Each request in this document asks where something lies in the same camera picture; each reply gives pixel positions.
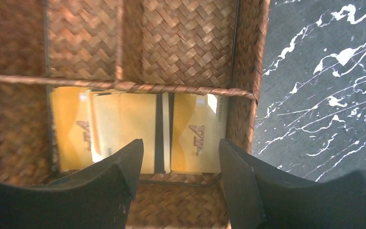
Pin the black striped yellow card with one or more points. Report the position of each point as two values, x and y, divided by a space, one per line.
118 118

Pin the yellow VIP card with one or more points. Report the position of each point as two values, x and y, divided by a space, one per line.
199 122
75 127

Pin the brown woven basket card holder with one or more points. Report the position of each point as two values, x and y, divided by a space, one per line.
131 46

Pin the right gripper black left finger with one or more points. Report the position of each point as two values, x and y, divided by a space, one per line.
96 197

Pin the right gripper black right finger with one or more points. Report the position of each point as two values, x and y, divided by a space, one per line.
261 196

